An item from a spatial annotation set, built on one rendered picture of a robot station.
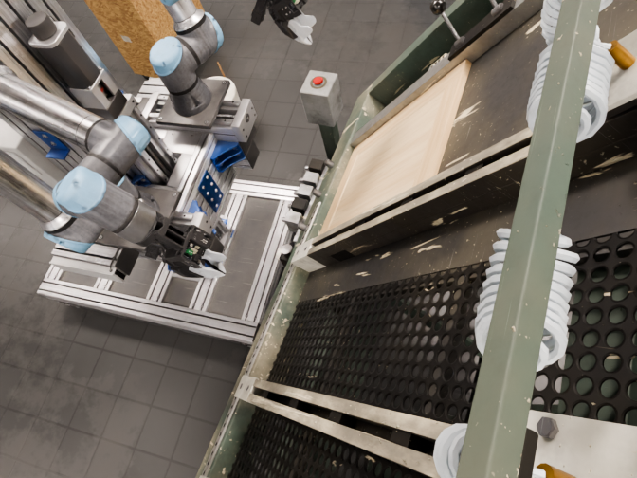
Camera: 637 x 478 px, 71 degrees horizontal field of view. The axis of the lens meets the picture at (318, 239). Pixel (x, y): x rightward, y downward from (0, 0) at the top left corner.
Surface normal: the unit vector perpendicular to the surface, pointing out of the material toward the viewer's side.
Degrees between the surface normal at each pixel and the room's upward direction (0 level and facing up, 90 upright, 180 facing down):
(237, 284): 0
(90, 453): 0
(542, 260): 37
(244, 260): 0
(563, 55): 53
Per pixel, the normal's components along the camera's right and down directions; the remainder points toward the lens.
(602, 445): -0.84, -0.47
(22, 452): -0.18, -0.45
